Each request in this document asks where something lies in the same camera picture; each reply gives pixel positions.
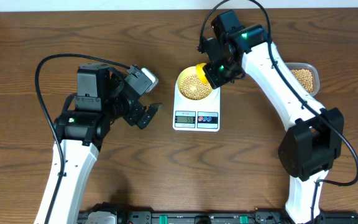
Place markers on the white digital kitchen scale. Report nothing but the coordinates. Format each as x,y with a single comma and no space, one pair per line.
197,115

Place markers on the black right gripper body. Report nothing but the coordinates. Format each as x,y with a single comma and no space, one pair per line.
222,72

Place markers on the pale yellow bowl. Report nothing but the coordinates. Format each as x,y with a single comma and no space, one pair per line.
185,73

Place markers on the soybeans in bowl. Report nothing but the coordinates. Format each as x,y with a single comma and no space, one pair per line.
192,88

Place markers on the clear plastic container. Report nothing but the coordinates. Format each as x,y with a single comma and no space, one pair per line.
297,66

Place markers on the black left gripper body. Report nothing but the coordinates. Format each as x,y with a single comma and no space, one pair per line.
118,102

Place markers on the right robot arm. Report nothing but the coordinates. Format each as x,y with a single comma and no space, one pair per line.
312,140

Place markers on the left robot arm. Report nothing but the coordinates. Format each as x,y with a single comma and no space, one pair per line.
103,95

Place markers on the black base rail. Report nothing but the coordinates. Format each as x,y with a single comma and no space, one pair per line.
109,213

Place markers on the yellow measuring scoop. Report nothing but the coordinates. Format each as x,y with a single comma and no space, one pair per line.
201,73

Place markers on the soybeans in container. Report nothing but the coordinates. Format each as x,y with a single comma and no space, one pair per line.
305,78

